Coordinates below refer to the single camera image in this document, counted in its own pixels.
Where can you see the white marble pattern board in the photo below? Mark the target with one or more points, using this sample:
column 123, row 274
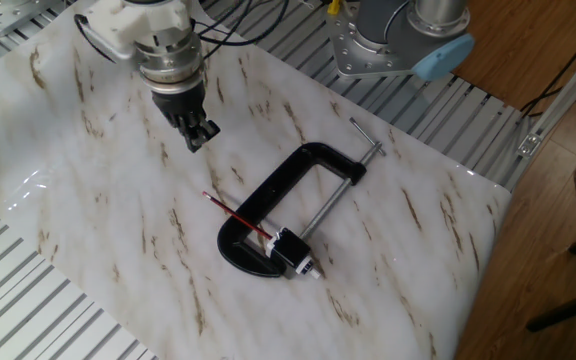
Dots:
column 93, row 225

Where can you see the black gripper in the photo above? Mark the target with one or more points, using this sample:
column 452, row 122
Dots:
column 178, row 105

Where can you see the aluminium plate with holes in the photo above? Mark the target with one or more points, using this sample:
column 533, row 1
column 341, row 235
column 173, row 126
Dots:
column 8, row 15

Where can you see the black C-clamp with steel screw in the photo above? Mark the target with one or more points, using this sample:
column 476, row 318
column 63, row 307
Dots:
column 273, row 190

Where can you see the aluminium extrusion rail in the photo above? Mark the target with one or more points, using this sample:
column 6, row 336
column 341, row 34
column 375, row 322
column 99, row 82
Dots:
column 558, row 95

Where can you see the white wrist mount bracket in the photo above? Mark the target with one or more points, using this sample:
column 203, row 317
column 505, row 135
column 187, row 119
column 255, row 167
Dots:
column 133, row 22

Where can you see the red pencil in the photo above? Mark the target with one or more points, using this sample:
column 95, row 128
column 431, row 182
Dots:
column 238, row 216

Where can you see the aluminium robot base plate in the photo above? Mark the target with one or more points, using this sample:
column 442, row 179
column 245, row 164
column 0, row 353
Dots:
column 363, row 57

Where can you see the silver force torque sensor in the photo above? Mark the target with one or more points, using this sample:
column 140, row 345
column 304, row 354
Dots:
column 170, row 62

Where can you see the yellow plastic piece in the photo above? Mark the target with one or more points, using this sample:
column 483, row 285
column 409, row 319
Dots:
column 334, row 6

